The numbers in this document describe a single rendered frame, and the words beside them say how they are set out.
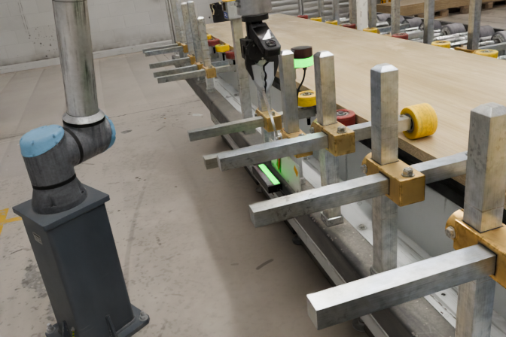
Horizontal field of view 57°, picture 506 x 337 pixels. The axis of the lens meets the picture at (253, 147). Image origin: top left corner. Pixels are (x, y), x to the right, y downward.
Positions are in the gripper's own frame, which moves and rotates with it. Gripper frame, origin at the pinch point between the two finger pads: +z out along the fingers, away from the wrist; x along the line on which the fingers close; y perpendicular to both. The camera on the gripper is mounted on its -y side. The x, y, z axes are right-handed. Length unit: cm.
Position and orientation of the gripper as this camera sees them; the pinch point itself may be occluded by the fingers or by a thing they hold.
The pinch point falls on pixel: (265, 90)
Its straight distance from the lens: 127.5
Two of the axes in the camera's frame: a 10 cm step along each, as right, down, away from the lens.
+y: -2.9, -3.3, 9.0
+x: -9.5, 2.1, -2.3
